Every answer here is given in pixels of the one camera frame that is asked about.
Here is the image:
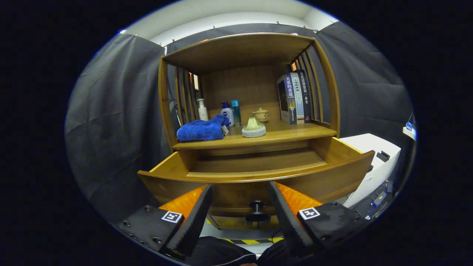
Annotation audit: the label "beige lidded teacup with saucer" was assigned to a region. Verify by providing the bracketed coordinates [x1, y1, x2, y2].
[252, 107, 270, 123]

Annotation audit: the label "teal bottle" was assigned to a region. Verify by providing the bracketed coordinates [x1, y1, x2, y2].
[231, 100, 242, 126]

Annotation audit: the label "white plastic cabinet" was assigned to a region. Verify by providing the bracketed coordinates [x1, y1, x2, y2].
[339, 133, 401, 208]

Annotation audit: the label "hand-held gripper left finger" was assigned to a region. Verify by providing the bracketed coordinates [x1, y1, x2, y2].
[116, 184, 214, 258]

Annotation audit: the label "white pump bottle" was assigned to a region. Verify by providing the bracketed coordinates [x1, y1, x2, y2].
[197, 98, 209, 121]

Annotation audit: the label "wooden countertop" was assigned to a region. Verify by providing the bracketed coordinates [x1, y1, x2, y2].
[172, 119, 337, 150]

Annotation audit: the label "book with pale spine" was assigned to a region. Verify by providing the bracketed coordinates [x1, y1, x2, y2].
[290, 72, 305, 124]

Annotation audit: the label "black book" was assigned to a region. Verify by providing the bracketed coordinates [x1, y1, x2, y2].
[297, 69, 313, 123]

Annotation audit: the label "grey book with blue spine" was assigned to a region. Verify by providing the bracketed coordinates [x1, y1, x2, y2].
[277, 74, 297, 125]

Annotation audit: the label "black backdrop cloth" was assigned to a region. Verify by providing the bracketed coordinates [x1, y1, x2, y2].
[65, 22, 414, 222]

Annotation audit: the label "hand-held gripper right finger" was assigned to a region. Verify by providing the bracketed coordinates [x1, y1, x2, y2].
[269, 181, 364, 258]

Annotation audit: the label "blue towel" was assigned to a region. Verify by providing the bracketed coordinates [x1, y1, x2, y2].
[176, 114, 230, 142]

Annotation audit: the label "black electronic equipment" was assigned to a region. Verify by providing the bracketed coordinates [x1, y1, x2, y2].
[355, 181, 394, 218]

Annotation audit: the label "wooden drawer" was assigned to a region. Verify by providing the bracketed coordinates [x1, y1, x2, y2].
[137, 136, 375, 224]

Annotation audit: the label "person's dark trousers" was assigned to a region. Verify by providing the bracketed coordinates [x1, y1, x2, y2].
[185, 236, 296, 266]

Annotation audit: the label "white bottle with blue cap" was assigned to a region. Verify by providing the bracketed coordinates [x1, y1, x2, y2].
[221, 102, 235, 127]

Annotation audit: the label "wooden cabinet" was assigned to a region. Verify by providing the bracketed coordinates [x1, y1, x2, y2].
[158, 33, 341, 231]

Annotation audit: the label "yellow black hazard tape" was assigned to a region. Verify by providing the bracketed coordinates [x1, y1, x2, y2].
[222, 238, 285, 245]

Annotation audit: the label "white power strip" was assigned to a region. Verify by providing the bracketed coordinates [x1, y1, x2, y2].
[403, 121, 417, 140]

